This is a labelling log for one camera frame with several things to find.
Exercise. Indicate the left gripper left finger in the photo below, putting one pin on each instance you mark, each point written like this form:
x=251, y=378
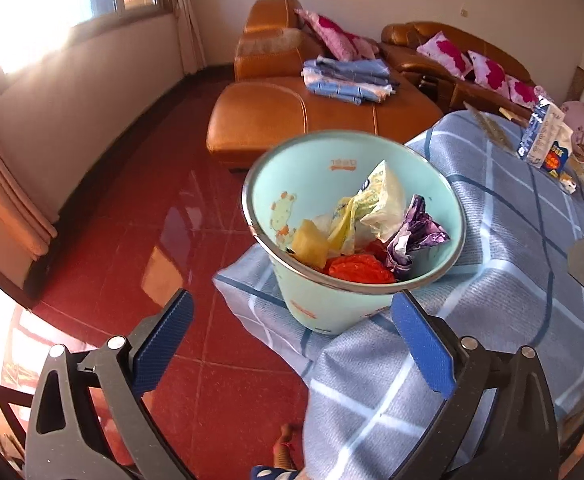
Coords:
x=88, y=419

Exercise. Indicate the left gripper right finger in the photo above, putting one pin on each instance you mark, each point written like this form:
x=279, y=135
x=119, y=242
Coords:
x=520, y=436

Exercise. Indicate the purple wrapper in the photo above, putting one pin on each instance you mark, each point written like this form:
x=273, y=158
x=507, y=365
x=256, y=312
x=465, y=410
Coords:
x=417, y=231

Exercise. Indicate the red plastic bag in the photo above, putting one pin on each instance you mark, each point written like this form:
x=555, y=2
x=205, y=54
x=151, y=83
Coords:
x=364, y=267

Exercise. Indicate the yellow plastic bag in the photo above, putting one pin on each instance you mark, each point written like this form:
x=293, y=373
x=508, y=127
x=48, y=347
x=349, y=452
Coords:
x=375, y=212

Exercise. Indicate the light blue trash bin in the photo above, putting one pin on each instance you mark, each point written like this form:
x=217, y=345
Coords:
x=305, y=177

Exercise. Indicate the white grey carton box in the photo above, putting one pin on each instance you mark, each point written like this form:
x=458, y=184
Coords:
x=541, y=131

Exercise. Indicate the blue plaid tablecloth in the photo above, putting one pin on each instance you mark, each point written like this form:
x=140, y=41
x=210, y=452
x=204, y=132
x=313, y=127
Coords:
x=368, y=404

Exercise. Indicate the pink floral pillow right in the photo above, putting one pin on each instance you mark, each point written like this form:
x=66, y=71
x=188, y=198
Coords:
x=524, y=94

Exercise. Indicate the pink floral pillow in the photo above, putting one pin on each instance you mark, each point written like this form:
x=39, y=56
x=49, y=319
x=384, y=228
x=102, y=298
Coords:
x=489, y=74
x=443, y=51
x=524, y=94

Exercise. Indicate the person's foot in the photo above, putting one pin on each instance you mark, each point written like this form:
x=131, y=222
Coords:
x=282, y=449

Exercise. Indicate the pink floral pillow middle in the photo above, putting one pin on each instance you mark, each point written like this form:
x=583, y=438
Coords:
x=489, y=74

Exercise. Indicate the pink floral pillow left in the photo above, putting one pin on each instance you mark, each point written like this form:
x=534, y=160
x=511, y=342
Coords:
x=443, y=51

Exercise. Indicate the brown leather long sofa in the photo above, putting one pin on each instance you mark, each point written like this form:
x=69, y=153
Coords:
x=398, y=44

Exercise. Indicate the folded blue bedsheets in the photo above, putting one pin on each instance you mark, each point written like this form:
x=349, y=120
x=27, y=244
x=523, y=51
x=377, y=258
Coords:
x=354, y=82

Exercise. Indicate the pink pillow on chaise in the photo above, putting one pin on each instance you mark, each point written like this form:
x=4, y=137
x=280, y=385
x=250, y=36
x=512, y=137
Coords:
x=344, y=46

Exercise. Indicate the brown leather chaise sofa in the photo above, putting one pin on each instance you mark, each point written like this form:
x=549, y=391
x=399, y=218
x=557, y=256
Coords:
x=268, y=103

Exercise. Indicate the beige curtain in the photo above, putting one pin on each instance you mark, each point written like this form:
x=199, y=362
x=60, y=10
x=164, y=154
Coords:
x=189, y=37

